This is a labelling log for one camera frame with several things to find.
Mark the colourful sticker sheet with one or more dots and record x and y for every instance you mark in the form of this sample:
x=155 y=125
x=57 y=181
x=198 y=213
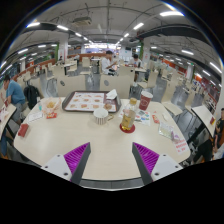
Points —
x=144 y=117

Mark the flat red packet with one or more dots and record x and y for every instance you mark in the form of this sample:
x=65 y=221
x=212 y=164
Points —
x=23 y=130

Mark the ceiling air conditioner unit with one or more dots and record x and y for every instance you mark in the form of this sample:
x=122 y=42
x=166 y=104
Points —
x=81 y=21

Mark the red paper cup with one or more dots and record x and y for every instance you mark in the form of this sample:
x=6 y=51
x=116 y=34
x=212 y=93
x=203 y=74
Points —
x=145 y=100

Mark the white paper receipt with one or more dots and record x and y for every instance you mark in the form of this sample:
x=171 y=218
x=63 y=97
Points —
x=35 y=116

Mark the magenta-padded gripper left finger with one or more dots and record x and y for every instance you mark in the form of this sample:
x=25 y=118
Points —
x=77 y=156

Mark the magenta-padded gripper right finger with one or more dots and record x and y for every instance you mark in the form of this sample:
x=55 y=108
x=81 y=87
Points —
x=146 y=157

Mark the small white sachet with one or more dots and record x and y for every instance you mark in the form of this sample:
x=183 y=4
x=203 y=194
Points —
x=165 y=117

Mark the white table label red print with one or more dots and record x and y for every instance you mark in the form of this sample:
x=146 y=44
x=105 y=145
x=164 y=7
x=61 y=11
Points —
x=181 y=146

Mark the red ketchup sachet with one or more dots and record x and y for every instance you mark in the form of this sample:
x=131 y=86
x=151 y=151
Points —
x=155 y=119

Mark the beige chair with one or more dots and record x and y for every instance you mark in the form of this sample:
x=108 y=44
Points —
x=118 y=85
x=70 y=86

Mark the beige neighbouring table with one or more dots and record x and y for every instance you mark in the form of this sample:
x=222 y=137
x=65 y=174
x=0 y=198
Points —
x=203 y=118
x=5 y=116

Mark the brown patterned white mug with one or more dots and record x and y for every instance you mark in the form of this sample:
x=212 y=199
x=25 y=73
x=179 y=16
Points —
x=100 y=116

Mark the clear bottle of amber drink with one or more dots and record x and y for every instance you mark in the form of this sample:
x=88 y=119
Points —
x=128 y=115

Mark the white paper napkin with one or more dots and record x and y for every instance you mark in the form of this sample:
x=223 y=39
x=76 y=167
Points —
x=111 y=94

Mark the group of ceiling lights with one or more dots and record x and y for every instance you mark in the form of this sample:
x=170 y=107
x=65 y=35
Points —
x=171 y=13

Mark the printed paper tray liner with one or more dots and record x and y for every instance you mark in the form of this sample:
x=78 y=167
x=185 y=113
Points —
x=85 y=101

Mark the black backpack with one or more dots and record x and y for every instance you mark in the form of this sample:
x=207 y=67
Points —
x=31 y=95

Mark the small teal bottle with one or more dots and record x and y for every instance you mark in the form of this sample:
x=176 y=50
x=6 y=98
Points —
x=40 y=106

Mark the paper bag of fries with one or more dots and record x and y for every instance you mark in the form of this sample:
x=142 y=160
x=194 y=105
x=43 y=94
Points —
x=50 y=105

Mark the small red sauce packet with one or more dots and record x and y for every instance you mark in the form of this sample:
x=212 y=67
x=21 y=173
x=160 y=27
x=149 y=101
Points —
x=51 y=115

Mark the clear plastic packet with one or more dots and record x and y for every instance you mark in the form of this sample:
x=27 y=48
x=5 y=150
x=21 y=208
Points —
x=165 y=130

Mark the group of beige chairs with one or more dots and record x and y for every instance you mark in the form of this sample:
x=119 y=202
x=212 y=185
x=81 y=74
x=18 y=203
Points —
x=151 y=80

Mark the crumpled brown food wrapper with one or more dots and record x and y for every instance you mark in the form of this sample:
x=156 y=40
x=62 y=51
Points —
x=108 y=106

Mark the dark brown food tray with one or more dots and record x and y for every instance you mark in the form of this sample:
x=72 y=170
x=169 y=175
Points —
x=117 y=102

